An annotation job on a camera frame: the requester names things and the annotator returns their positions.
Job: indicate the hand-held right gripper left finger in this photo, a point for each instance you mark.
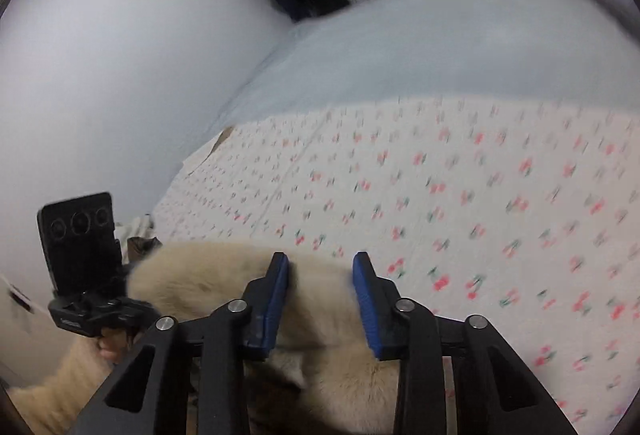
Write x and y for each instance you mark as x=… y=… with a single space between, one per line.
x=272 y=305

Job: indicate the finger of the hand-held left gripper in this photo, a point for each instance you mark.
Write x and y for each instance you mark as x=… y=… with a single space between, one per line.
x=142 y=310

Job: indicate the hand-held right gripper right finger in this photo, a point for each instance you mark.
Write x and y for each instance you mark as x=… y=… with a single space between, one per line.
x=367 y=305

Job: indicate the brown coat with fur collar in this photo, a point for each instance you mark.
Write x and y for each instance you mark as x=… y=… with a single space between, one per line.
x=200 y=275

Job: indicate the person's left hand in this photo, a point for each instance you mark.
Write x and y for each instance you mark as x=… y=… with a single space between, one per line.
x=112 y=347

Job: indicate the cherry print bed sheet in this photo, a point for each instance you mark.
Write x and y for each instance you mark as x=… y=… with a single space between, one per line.
x=450 y=195

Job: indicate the bed with light blue sheet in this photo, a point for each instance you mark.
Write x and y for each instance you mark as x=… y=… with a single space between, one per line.
x=425 y=45

